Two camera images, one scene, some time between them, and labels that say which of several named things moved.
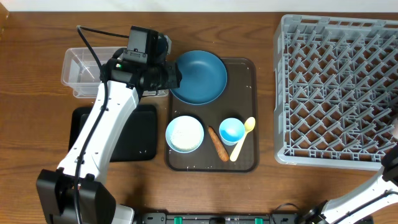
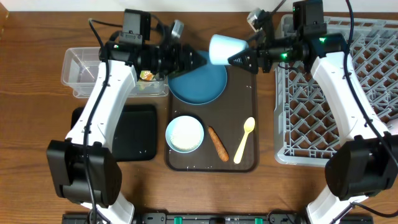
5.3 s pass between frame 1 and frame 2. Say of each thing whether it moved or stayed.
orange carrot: stayed
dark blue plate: stayed
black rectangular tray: stayed
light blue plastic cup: moved
